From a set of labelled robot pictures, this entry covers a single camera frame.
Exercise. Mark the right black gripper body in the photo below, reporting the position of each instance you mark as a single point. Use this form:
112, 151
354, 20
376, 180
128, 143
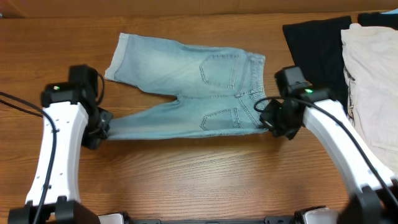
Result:
282, 122

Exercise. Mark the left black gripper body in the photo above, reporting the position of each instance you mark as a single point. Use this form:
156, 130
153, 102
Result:
99, 129

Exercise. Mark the light blue denim shorts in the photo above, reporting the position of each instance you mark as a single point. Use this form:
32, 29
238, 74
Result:
215, 89

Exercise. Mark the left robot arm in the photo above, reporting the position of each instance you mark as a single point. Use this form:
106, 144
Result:
72, 119

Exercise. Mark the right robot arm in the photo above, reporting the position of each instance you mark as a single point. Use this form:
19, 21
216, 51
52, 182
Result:
371, 186

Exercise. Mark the black t-shirt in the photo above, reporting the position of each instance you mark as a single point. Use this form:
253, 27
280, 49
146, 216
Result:
316, 48

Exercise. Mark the beige cloth garment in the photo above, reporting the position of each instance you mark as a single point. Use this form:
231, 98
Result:
370, 57

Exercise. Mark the light blue cloth corner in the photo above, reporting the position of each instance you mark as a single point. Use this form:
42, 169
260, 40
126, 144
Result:
392, 12

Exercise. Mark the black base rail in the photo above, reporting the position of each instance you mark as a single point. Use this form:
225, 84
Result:
267, 220

